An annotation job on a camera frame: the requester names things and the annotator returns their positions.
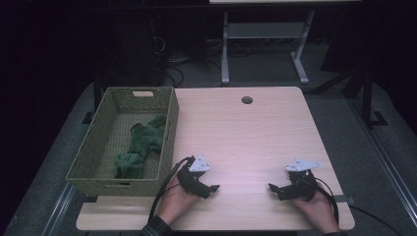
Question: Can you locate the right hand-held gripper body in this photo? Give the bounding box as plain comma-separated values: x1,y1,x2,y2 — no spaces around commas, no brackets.
285,157,323,202

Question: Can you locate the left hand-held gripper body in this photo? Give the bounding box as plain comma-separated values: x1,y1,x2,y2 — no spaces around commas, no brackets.
176,152,211,195

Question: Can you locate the green fuzzy cloth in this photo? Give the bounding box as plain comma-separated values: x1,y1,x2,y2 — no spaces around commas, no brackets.
113,114,168,180

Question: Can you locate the green woven basket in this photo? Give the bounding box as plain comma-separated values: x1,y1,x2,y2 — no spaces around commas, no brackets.
65,86,180,198

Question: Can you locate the person's right hand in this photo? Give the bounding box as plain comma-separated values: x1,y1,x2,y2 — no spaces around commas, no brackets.
290,182,341,234

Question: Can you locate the person's left hand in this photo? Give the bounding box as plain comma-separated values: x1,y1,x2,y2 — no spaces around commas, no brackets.
156,183,202,226

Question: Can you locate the grey tape strip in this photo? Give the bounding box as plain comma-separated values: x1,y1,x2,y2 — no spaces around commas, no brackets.
330,194,356,205

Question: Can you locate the black metal stand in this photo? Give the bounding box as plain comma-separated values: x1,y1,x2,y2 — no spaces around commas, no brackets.
82,73,101,125
359,70,388,130

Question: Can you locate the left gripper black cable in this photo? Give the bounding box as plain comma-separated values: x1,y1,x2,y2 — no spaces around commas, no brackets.
148,156,195,221

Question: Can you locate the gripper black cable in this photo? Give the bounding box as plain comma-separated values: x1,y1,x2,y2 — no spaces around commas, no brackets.
148,156,195,221
307,176,340,226

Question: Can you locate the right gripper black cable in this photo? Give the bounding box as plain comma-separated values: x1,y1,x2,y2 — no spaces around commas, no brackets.
307,176,340,226

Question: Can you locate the thin black floor cable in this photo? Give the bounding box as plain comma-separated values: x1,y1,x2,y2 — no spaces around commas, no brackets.
348,204,404,236

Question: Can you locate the aluminium floor rail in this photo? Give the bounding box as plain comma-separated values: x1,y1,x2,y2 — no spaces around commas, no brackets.
40,181,79,236
346,97,417,228

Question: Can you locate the tangle of floor cables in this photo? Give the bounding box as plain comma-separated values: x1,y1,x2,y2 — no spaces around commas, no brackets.
162,54,193,89

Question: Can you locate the grey metal desk frame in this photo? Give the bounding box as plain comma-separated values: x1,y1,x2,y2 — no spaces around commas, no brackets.
220,9,316,86

